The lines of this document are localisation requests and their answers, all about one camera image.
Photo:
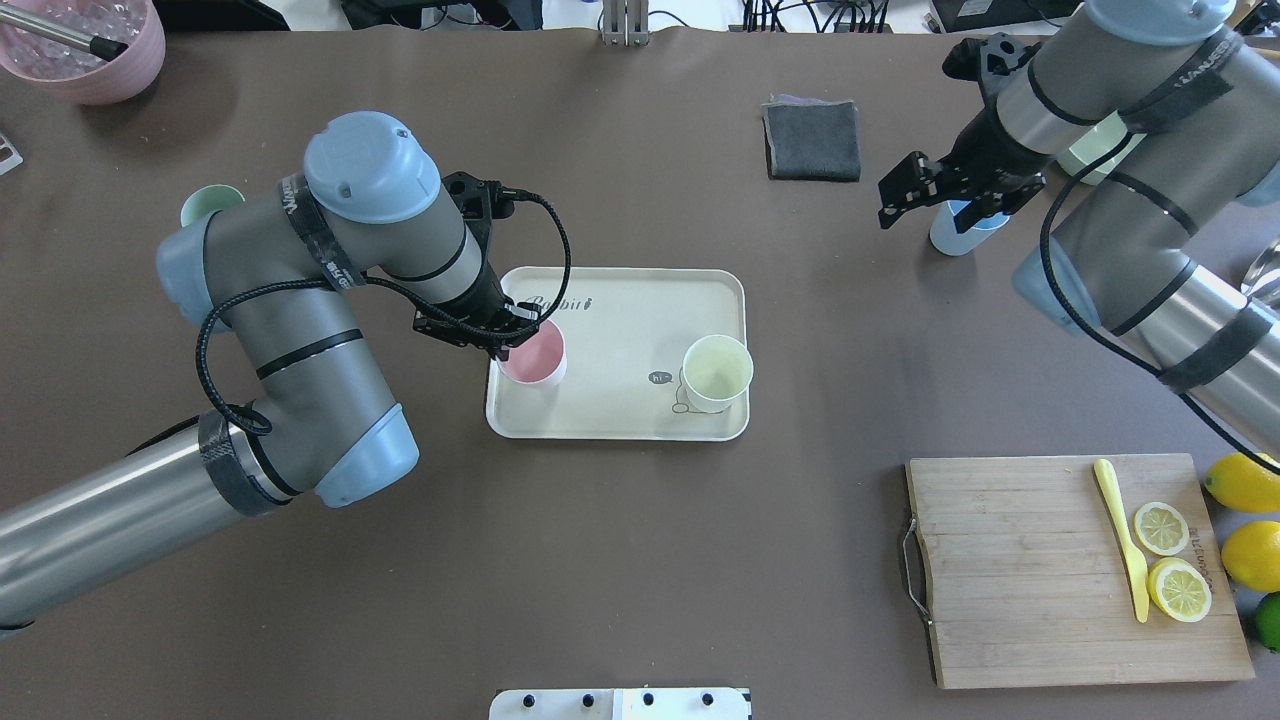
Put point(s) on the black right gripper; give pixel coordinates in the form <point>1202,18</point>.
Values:
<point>973,152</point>

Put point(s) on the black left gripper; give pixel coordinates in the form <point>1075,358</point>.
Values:
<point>484,296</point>

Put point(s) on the blue cup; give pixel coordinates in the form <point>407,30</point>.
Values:
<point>947,239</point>

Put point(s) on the pink cup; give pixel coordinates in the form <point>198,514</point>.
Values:
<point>540,361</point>

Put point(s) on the cream cup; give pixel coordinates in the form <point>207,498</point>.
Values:
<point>716,371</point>

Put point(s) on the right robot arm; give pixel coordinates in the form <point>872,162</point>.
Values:
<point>1205,108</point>

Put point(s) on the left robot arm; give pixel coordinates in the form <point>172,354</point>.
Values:
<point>296,403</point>

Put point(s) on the cream rabbit tray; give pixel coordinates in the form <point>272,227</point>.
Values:
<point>626,332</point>

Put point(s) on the grey folded cloth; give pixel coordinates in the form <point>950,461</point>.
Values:
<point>812,140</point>

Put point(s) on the yellow plastic knife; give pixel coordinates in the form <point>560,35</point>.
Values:
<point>1134,561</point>

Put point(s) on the metal scoop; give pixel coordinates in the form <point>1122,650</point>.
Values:
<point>1261,279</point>

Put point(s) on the green cup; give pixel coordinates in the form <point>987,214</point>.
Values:
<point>207,200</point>

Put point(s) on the wooden cutting board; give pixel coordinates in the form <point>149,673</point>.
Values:
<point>1023,584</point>

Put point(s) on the lemon half slice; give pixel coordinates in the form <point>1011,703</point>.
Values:
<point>1161,529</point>
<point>1179,590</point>

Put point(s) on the whole yellow lemon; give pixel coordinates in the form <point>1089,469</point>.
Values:
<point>1243,485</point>
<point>1250,556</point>

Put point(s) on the metal tube with black cap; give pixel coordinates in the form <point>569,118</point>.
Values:
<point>101,47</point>

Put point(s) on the green lime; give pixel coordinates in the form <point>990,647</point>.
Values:
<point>1266,622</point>

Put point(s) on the pink bowl with ice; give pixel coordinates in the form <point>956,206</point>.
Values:
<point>80,77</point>

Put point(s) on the aluminium frame post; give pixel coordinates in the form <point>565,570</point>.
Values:
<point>625,23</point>

